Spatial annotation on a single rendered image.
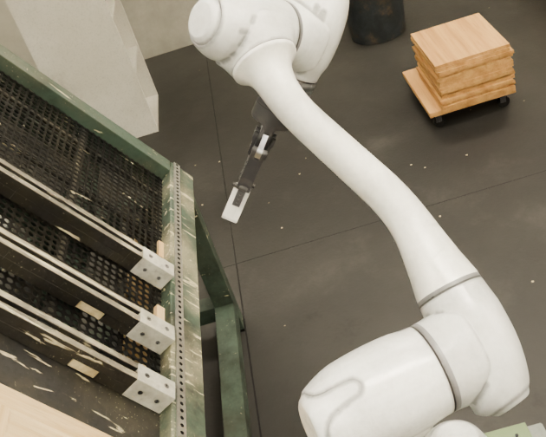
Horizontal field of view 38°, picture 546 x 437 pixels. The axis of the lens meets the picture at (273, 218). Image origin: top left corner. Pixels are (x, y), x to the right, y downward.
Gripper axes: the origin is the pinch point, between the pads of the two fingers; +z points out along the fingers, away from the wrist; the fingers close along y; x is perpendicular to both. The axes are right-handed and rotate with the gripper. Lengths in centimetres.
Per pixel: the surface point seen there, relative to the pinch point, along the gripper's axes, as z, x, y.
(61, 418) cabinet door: 74, -17, -15
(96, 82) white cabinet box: 125, -103, -377
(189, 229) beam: 75, -7, -131
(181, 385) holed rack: 80, 8, -49
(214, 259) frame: 104, 7, -170
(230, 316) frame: 125, 23, -167
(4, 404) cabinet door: 70, -29, -8
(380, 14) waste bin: 19, 57, -439
